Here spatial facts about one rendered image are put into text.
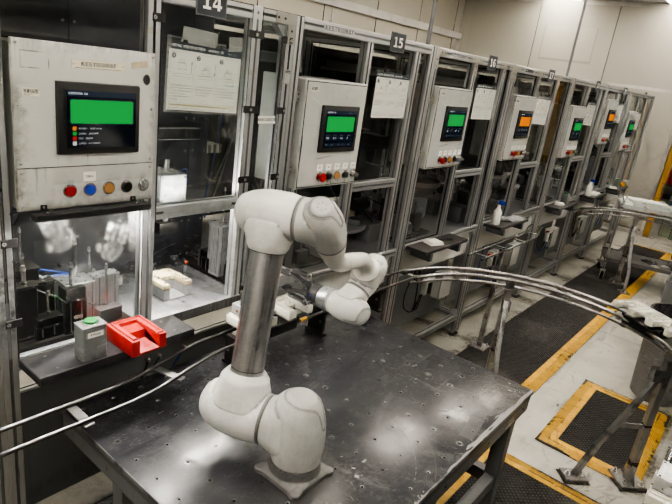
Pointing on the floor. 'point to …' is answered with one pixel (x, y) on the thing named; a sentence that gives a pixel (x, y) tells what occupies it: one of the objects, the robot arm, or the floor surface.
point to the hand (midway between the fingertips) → (283, 277)
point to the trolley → (634, 253)
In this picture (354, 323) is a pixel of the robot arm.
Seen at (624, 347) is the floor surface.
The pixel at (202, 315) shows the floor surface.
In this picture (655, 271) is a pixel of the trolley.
